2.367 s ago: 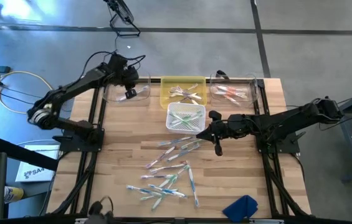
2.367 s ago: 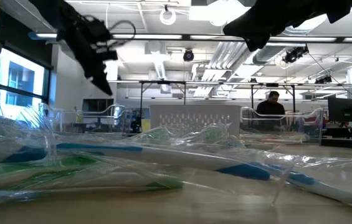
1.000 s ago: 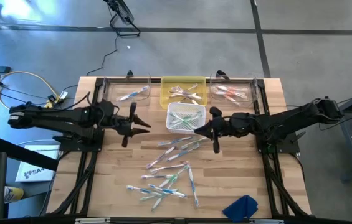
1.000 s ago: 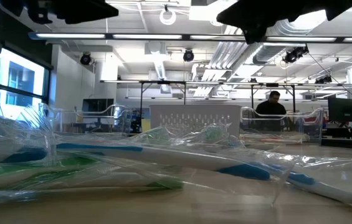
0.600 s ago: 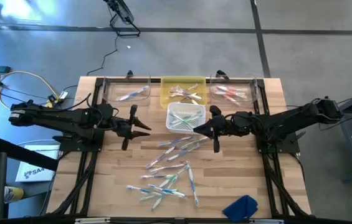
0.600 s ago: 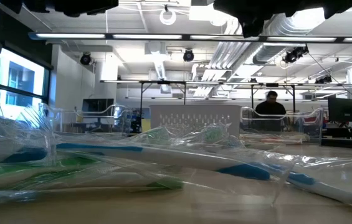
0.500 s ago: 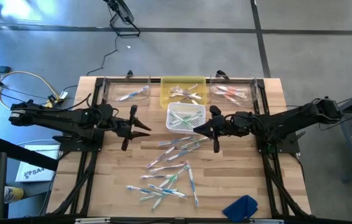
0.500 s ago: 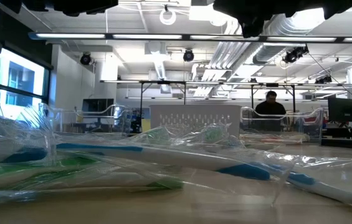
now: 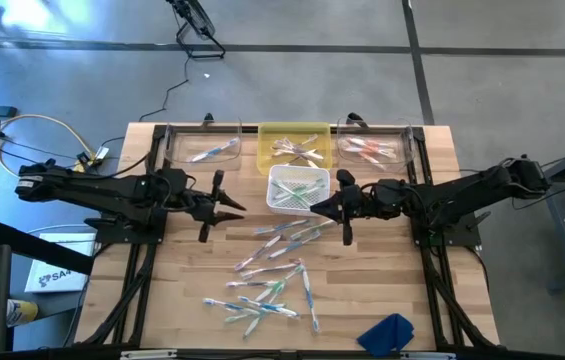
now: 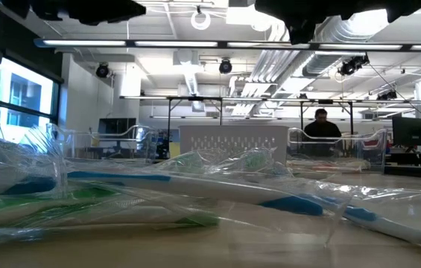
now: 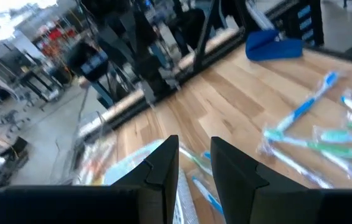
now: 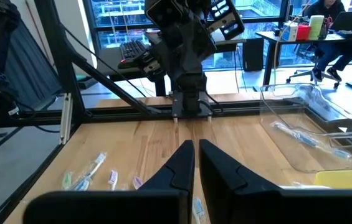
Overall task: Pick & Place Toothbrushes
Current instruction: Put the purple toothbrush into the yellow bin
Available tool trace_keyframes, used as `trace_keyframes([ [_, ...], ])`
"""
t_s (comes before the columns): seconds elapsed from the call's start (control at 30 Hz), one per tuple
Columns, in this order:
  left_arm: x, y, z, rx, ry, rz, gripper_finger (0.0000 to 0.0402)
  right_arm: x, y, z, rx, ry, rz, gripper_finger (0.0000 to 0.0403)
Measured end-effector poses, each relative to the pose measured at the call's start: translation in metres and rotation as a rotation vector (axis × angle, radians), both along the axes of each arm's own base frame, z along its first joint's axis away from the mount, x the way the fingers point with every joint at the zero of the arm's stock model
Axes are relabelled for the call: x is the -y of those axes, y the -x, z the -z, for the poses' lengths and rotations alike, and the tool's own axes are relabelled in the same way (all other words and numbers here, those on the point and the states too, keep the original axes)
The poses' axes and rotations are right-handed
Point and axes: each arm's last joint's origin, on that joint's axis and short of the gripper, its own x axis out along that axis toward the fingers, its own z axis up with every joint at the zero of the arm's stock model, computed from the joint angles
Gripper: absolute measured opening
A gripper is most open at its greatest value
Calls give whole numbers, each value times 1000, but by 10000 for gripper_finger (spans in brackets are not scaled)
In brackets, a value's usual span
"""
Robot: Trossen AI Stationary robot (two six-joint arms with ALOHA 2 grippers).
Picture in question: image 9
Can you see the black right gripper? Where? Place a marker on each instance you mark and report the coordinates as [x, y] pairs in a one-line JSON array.
[[382, 200]]

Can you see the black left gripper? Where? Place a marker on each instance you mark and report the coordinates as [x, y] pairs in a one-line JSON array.
[[199, 207]]

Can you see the blue toothbrush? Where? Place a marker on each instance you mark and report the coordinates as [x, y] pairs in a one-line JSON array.
[[292, 246], [229, 306], [269, 305], [214, 150], [282, 226], [309, 297]]

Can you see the purple toothbrush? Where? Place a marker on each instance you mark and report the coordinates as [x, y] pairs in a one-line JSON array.
[[257, 253], [312, 162], [297, 151], [294, 144], [252, 283], [287, 146], [272, 269], [307, 159]]

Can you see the white perforated plastic basket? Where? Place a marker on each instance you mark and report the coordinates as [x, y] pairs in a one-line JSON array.
[[274, 172]]

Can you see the yellow translucent plastic bin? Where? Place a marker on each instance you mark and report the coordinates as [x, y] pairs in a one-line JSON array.
[[264, 150]]

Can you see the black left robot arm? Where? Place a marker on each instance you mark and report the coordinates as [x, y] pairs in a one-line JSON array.
[[92, 192]]

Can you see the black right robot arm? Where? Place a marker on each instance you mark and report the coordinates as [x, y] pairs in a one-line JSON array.
[[462, 192]]

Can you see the clear plastic bin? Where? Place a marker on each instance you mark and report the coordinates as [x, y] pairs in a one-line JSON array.
[[177, 150], [407, 150]]

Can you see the black clamp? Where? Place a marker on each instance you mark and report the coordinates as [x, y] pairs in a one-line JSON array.
[[207, 119], [354, 118]]

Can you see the blue cloth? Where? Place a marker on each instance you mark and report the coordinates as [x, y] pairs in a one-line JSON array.
[[384, 335]]

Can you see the white printed box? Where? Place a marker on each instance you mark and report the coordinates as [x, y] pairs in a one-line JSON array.
[[57, 280]]

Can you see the black diagonal beam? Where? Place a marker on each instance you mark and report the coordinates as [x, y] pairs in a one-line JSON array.
[[37, 247]]

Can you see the yellow and white can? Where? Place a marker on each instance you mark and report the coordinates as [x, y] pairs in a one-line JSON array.
[[22, 312]]

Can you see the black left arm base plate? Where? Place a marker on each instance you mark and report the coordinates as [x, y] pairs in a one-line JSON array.
[[154, 237]]

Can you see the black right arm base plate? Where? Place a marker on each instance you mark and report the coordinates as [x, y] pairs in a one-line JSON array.
[[469, 237]]

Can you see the silver bracket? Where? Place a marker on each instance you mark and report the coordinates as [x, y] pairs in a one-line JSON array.
[[149, 355], [429, 356]]

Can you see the grey desk frame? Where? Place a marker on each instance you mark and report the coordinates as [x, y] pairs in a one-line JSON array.
[[559, 240]]

